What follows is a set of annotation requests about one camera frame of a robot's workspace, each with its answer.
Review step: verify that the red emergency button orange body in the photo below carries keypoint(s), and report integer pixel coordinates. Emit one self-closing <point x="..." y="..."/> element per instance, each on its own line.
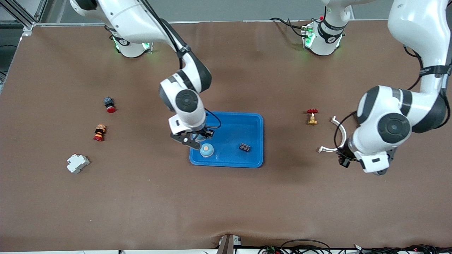
<point x="100" y="132"/>

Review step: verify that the white curved plastic strip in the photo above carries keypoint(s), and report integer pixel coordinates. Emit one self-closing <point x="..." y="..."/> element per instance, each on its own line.
<point x="326" y="149"/>

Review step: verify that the white circuit breaker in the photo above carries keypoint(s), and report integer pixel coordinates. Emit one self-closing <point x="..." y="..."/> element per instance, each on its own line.
<point x="77" y="163"/>

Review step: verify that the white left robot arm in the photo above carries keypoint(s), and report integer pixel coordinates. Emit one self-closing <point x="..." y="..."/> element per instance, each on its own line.
<point x="388" y="123"/>

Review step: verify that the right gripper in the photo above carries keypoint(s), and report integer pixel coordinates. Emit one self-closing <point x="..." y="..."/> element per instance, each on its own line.
<point x="201" y="133"/>

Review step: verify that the brown table mat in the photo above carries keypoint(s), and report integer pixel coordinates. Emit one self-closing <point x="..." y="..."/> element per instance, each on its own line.
<point x="226" y="204"/>

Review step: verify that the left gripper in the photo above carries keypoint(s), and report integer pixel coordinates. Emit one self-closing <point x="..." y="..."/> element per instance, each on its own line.
<point x="344" y="160"/>

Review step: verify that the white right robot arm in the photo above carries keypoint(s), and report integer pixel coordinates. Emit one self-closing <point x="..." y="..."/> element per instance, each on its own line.
<point x="185" y="102"/>

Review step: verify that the red push button black body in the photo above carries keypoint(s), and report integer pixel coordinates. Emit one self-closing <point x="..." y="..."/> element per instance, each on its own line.
<point x="108" y="103"/>

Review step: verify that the green-lit base connector box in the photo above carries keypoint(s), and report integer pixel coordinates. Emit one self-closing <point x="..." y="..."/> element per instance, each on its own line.
<point x="308" y="37"/>
<point x="147" y="47"/>

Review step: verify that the small black capacitor block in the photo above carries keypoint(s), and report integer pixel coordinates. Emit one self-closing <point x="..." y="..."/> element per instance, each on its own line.
<point x="244" y="147"/>

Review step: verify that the grey metal table bracket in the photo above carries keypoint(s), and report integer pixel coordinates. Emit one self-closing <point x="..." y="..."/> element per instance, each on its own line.
<point x="227" y="245"/>

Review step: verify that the blue plastic tray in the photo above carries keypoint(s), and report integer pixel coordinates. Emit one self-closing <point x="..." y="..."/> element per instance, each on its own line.
<point x="233" y="157"/>

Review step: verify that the light blue round bell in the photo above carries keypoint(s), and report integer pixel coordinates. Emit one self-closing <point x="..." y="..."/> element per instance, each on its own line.
<point x="206" y="150"/>

